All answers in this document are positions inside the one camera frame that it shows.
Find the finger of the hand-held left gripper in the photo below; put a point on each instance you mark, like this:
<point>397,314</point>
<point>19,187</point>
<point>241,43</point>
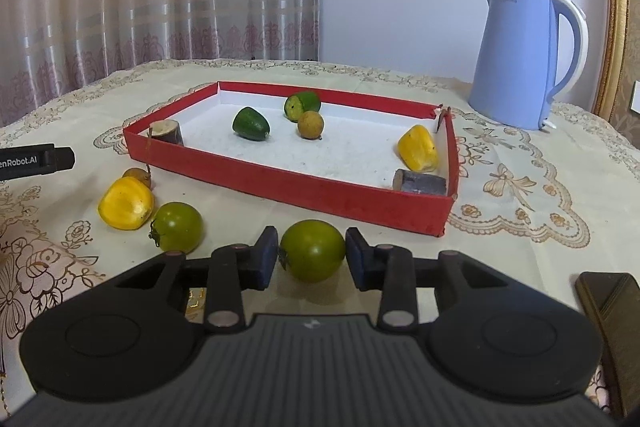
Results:
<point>65,158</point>

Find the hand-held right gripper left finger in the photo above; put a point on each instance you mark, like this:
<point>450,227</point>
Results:
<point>262,259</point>

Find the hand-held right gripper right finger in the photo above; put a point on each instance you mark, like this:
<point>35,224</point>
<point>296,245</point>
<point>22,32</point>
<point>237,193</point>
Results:
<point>360,259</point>

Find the green tomato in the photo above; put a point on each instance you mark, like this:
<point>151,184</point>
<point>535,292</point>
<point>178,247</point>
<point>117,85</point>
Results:
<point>312,249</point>
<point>180,227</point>

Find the red shallow cardboard box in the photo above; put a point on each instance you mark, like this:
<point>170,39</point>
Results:
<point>325,202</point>

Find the longan with long stem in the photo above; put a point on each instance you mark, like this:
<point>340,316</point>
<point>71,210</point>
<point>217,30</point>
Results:
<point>137,174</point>

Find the yellow bell pepper piece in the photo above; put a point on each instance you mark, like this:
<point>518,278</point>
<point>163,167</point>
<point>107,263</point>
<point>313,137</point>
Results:
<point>125,204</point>
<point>417,149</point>

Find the sugarcane piece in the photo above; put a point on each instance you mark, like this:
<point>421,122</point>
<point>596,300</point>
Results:
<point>167,134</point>
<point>422,183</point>

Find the green cucumber end piece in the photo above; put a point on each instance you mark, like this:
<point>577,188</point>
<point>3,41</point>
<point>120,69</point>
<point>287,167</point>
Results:
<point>250,123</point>

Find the brown longan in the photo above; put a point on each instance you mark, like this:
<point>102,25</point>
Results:
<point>310,126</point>

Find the cream embroidered tablecloth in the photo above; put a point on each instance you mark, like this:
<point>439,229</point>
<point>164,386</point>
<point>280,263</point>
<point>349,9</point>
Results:
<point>525,247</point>

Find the light blue electric kettle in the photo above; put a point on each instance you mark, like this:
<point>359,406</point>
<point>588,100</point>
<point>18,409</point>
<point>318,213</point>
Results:
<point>515,62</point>

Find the dark smartphone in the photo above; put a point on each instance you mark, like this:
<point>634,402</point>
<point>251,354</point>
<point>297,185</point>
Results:
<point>615,322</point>

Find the white wall switch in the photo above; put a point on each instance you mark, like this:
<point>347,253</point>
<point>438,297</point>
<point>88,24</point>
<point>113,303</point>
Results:
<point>636,97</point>

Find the gold ornate wall frame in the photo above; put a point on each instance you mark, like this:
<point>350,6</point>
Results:
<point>617,7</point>

